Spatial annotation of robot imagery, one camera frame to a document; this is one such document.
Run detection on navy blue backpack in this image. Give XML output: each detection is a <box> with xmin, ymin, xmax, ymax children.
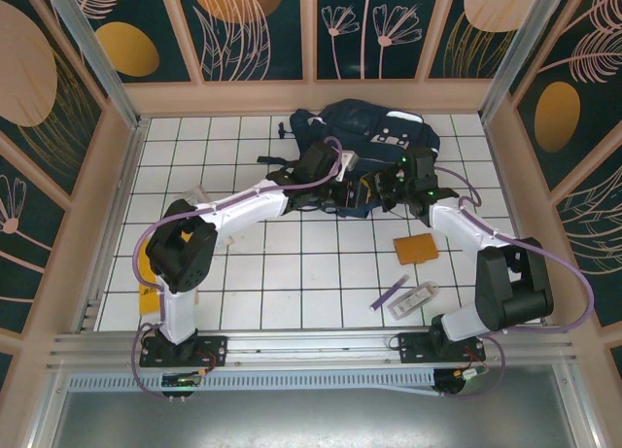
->
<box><xmin>256</xmin><ymin>99</ymin><xmax>442</xmax><ymax>221</ymax></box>

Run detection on orange brown notebook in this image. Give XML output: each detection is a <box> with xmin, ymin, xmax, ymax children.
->
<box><xmin>392</xmin><ymin>232</ymin><xmax>441</xmax><ymax>266</ymax></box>

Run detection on purple pen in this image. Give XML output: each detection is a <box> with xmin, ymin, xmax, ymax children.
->
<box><xmin>369</xmin><ymin>274</ymin><xmax>410</xmax><ymax>313</ymax></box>

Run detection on small clear plastic case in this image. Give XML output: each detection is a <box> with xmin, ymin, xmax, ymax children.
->
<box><xmin>391</xmin><ymin>280</ymin><xmax>441</xmax><ymax>321</ymax></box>

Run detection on long clear pencil case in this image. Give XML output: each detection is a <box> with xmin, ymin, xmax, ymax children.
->
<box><xmin>180</xmin><ymin>184</ymin><xmax>235</xmax><ymax>249</ymax></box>

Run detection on yellow book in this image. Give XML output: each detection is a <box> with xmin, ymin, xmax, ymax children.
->
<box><xmin>137</xmin><ymin>256</ymin><xmax>165</xmax><ymax>319</ymax></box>

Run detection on dark panel with pink flowers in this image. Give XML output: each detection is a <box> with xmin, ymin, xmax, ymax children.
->
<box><xmin>316</xmin><ymin>0</ymin><xmax>457</xmax><ymax>82</ymax></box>

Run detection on dark panel pale circle grass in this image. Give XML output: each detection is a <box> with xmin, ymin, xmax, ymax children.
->
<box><xmin>426</xmin><ymin>0</ymin><xmax>544</xmax><ymax>80</ymax></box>

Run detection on dark panel orange circle leaves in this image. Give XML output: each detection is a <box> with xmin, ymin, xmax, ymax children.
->
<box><xmin>173</xmin><ymin>0</ymin><xmax>305</xmax><ymax>84</ymax></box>

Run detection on dark panel oval and fern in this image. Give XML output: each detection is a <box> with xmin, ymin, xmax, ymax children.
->
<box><xmin>515</xmin><ymin>0</ymin><xmax>622</xmax><ymax>192</ymax></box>

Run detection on small circuit board green light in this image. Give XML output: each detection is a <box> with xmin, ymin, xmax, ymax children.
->
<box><xmin>454</xmin><ymin>364</ymin><xmax>490</xmax><ymax>384</ymax></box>
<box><xmin>161</xmin><ymin>371</ymin><xmax>204</xmax><ymax>389</ymax></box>

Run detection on dark panel with fern leaves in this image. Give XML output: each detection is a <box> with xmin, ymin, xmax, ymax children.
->
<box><xmin>556</xmin><ymin>168</ymin><xmax>622</xmax><ymax>328</ymax></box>

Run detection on dark panel with orange oval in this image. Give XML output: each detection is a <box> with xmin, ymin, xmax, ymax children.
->
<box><xmin>65</xmin><ymin>0</ymin><xmax>191</xmax><ymax>84</ymax></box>

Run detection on grey metal sheet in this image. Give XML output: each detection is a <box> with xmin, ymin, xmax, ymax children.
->
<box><xmin>48</xmin><ymin>389</ymin><xmax>599</xmax><ymax>448</ymax></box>

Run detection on dark panel large pale circle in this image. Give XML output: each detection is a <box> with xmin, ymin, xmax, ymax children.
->
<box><xmin>0</xmin><ymin>0</ymin><xmax>104</xmax><ymax>199</ymax></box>

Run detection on dark panel flower and lines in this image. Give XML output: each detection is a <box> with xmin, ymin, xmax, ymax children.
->
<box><xmin>0</xmin><ymin>154</ymin><xmax>67</xmax><ymax>335</ymax></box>

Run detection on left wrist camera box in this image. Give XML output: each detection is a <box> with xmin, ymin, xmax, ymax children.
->
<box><xmin>338</xmin><ymin>149</ymin><xmax>360</xmax><ymax>183</ymax></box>

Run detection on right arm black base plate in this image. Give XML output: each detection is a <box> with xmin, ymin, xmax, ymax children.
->
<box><xmin>397</xmin><ymin>329</ymin><xmax>487</xmax><ymax>367</ymax></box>

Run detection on right aluminium corner post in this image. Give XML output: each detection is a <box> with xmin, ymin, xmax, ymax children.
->
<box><xmin>478</xmin><ymin>0</ymin><xmax>582</xmax><ymax>123</ymax></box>

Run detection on aluminium corner post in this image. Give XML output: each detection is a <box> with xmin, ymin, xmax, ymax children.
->
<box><xmin>39</xmin><ymin>0</ymin><xmax>143</xmax><ymax>128</ymax></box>
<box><xmin>478</xmin><ymin>0</ymin><xmax>582</xmax><ymax>123</ymax></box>

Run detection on long aluminium mounting rail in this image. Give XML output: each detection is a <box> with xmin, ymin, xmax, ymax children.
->
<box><xmin>47</xmin><ymin>325</ymin><xmax>582</xmax><ymax>371</ymax></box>

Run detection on aluminium side rail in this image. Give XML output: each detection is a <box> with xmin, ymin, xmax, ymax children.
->
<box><xmin>77</xmin><ymin>119</ymin><xmax>150</xmax><ymax>333</ymax></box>

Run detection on grey slotted cable duct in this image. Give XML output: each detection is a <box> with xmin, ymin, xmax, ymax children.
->
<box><xmin>66</xmin><ymin>369</ymin><xmax>441</xmax><ymax>396</ymax></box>

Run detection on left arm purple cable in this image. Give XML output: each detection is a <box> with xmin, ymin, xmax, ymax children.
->
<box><xmin>131</xmin><ymin>135</ymin><xmax>347</xmax><ymax>401</ymax></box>

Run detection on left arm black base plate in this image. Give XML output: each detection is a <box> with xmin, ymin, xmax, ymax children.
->
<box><xmin>139</xmin><ymin>334</ymin><xmax>229</xmax><ymax>369</ymax></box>

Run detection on left aluminium corner post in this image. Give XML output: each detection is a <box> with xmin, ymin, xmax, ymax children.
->
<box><xmin>39</xmin><ymin>0</ymin><xmax>143</xmax><ymax>128</ymax></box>

